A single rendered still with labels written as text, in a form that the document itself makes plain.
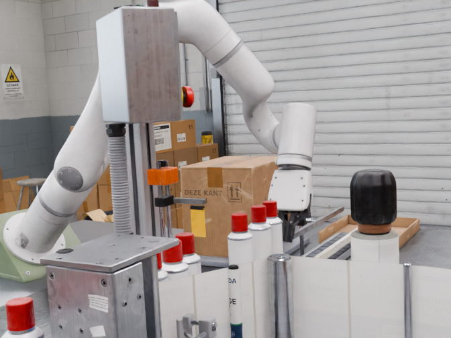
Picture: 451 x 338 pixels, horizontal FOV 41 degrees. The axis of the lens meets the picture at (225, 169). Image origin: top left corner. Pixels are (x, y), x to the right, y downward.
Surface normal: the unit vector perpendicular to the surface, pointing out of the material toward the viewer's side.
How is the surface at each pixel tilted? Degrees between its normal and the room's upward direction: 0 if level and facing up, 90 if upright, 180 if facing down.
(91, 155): 95
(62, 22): 90
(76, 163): 92
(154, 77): 90
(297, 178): 67
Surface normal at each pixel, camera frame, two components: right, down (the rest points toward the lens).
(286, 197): -0.47, -0.25
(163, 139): 0.87, 0.02
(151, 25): 0.43, 0.08
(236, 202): -0.45, 0.13
